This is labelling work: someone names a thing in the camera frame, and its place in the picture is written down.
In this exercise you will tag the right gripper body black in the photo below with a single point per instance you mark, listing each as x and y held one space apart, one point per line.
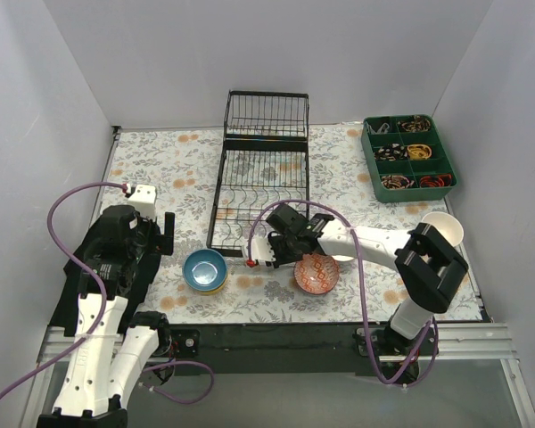
275 249

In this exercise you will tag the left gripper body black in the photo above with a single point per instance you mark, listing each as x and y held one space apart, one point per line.
168 232

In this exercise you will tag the red patterned bowl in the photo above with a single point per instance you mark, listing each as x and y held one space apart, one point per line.
316 274

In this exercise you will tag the blue ceramic bowl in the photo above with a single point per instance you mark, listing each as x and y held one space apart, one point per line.
203 267

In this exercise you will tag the plain white bowl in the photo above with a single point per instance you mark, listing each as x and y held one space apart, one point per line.
341 259

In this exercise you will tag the black wire dish rack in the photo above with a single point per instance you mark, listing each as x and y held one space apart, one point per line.
264 159

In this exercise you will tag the yellow bowl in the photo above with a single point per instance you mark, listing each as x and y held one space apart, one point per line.
208 289

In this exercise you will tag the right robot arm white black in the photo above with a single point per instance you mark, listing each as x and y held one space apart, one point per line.
426 258

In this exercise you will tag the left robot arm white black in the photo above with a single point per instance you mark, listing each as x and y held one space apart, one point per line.
106 364

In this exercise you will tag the black cloth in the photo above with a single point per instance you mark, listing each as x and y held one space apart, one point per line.
78 284

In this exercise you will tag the black front base bar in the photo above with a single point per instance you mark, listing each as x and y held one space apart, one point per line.
297 348

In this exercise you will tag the green compartment organizer tray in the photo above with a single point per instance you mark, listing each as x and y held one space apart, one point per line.
406 159

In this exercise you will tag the yellow bands in tray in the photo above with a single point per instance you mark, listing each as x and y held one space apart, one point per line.
418 152

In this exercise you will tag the white bowl far right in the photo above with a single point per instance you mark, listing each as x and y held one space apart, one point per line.
447 225

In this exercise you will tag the red bands in tray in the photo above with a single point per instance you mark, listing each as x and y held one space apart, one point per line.
441 180

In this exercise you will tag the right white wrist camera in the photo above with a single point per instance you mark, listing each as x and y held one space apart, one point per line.
260 252

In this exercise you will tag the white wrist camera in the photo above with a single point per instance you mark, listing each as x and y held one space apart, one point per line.
143 199
260 252

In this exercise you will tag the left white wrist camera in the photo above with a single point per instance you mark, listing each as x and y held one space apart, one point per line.
143 199

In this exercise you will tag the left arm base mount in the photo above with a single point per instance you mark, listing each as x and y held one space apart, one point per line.
182 344

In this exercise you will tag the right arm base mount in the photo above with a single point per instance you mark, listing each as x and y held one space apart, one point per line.
406 361

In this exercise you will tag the aluminium frame rail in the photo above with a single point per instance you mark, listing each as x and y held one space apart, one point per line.
488 341

